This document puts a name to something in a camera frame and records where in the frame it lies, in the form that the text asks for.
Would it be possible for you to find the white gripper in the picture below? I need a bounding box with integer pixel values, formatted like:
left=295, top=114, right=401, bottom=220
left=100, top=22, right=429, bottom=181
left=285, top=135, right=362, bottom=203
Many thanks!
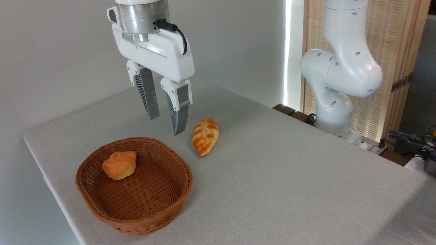
left=107, top=6, right=195, bottom=136

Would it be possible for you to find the long striped bread loaf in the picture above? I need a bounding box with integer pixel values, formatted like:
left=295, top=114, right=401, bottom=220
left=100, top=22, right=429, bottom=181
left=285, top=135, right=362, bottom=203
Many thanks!
left=192, top=118, right=219, bottom=158

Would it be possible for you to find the round orange bread bun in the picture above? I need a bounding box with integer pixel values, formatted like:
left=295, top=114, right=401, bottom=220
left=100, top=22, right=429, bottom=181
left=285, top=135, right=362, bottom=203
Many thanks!
left=102, top=151, right=137, bottom=180

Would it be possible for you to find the brown wicker basket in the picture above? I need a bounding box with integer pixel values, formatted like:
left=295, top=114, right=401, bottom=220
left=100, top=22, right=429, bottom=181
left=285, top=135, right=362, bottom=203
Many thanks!
left=75, top=137, right=193, bottom=235

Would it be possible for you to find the dark wooden furniture edge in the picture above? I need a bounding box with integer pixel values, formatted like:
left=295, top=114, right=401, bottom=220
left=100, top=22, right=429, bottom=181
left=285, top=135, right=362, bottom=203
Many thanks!
left=272, top=103, right=317, bottom=126

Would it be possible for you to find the metal screen hinge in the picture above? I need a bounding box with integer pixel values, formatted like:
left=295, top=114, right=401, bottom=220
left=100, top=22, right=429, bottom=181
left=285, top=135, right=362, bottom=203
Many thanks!
left=391, top=73, right=413, bottom=93

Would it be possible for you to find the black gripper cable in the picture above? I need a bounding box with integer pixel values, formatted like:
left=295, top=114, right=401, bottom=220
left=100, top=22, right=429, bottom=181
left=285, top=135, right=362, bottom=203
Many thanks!
left=155, top=19, right=188, bottom=56

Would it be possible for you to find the bundle of dark cables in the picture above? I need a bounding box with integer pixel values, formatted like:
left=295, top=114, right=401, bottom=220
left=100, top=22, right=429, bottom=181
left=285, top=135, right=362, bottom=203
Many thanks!
left=387, top=126, right=436, bottom=161

